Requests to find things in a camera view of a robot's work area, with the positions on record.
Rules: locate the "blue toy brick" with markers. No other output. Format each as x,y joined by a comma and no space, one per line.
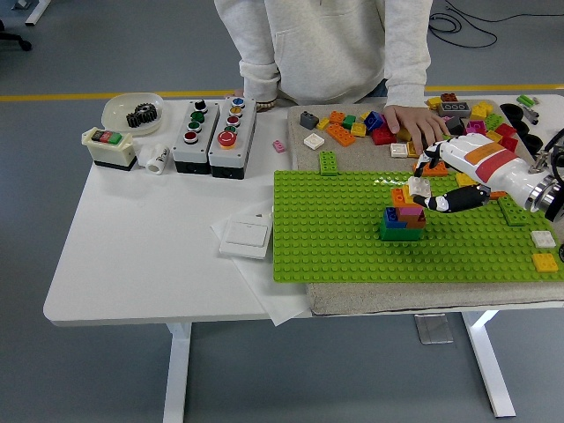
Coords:
374,120
390,216

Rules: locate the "small yellow toy brick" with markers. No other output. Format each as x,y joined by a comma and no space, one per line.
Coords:
323,123
365,116

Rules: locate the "black office chair base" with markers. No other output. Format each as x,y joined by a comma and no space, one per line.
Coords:
17,42

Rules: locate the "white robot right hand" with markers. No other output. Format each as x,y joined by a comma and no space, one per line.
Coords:
484,163

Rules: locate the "white paper sheet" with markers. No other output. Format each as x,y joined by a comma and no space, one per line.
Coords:
273,304

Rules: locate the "pink flat toy brick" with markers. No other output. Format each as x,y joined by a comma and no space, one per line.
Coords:
412,212

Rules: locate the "white wall switch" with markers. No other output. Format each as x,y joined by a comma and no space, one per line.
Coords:
244,235

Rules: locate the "grey long toy brick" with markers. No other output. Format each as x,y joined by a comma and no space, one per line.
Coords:
454,108

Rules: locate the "person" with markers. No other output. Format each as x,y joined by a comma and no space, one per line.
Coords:
317,44

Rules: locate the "small pink toy brick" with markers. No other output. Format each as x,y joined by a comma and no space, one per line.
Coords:
278,146

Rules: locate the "white plastic bowl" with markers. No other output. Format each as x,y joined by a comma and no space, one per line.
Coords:
116,110

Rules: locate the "grey four-button control box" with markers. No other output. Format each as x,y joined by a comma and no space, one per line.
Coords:
183,150

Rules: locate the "green six-stud toy brick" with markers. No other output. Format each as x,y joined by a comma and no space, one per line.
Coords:
328,163

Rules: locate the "small green plastic piece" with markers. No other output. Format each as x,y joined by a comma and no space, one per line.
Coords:
524,99

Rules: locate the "grey metal floor plate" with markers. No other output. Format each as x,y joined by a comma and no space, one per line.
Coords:
434,330

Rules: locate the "white stand foot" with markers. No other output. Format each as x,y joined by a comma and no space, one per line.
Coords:
35,13

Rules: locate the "white square toy brick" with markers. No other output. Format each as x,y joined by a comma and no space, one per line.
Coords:
399,150
313,140
543,239
418,186

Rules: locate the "white pipe fitting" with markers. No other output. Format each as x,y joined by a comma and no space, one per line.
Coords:
154,161

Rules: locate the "dark grey toy brick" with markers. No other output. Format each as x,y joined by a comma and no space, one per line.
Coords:
456,125
308,120

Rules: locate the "red long toy brick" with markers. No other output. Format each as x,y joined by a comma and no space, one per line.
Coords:
511,144

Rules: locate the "orange square toy brick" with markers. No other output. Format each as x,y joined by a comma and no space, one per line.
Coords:
337,117

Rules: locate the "magenta toy brick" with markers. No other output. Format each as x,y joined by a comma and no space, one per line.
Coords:
476,127

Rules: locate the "grey-brown mat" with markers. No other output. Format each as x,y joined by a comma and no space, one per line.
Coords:
374,299

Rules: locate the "yellow square toy brick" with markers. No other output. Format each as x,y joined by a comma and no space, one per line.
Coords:
434,102
480,110
546,262
462,180
359,128
493,135
412,150
407,195

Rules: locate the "person's left hand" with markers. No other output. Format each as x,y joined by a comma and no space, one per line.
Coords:
414,121

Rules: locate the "person's left forearm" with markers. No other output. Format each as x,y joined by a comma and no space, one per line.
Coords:
407,79

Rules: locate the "grey emergency-stop control box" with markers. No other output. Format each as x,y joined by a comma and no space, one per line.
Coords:
229,158

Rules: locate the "green wide toy brick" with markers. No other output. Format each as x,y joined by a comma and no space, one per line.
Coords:
398,233

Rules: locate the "small green toy brick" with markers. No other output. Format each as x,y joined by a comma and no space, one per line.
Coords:
349,121

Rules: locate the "red square toy brick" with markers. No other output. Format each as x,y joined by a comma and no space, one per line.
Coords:
381,136
506,130

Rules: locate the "black metal gear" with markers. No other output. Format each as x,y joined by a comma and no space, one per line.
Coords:
141,115

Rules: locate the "brown toy brick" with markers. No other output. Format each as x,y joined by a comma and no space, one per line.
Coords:
414,222
448,97

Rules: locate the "person's right hand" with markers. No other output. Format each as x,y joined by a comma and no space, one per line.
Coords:
266,106

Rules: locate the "green square toy brick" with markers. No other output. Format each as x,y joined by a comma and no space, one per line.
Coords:
493,120

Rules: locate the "green eight-stud toy brick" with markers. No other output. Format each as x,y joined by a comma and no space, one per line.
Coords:
513,216

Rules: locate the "white table leg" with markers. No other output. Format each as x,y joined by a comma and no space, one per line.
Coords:
487,361
176,374

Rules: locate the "cream red-green switch box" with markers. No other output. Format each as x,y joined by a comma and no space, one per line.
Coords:
110,154

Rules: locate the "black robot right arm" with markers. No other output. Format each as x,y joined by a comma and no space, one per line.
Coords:
544,198

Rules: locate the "green studded baseplate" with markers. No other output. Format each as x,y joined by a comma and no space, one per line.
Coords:
330,247

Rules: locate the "person's right forearm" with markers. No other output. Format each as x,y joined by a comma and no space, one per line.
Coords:
260,81

